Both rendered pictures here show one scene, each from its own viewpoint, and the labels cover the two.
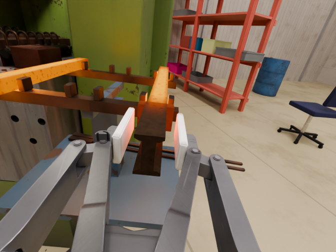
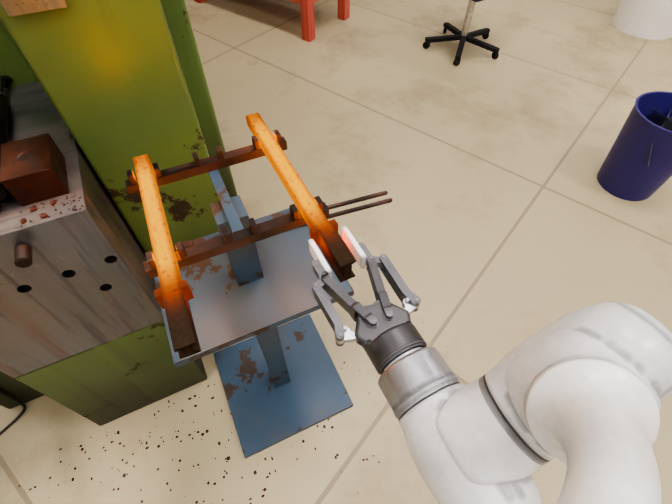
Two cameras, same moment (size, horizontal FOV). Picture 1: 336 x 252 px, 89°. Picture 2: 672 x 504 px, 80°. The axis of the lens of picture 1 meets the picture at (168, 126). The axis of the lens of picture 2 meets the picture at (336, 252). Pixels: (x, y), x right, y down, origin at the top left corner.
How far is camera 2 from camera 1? 0.48 m
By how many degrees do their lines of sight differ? 31
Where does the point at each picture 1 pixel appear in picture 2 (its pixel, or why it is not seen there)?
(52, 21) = not seen: outside the picture
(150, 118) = (336, 248)
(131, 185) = (285, 278)
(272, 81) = not seen: outside the picture
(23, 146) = (93, 300)
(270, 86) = not seen: outside the picture
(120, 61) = (158, 110)
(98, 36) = (105, 86)
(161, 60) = (180, 30)
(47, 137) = (125, 274)
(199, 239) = (358, 288)
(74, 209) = (252, 326)
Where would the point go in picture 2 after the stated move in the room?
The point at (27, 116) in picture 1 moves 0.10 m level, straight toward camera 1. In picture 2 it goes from (87, 262) to (125, 278)
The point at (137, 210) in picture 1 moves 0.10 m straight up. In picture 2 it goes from (308, 297) to (306, 272)
